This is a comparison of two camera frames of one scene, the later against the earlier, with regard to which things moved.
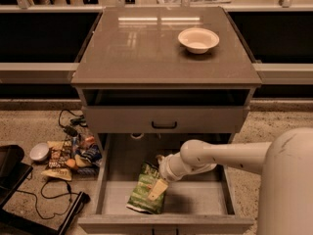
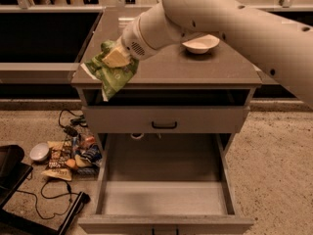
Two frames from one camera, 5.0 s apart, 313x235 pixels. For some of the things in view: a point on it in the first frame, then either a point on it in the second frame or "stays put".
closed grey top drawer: [165, 118] stays put
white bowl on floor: [40, 153] stays put
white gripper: [165, 169] -> [133, 44]
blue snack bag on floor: [92, 153] stays put
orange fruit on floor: [70, 163] stays put
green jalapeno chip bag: [139, 199] -> [111, 77]
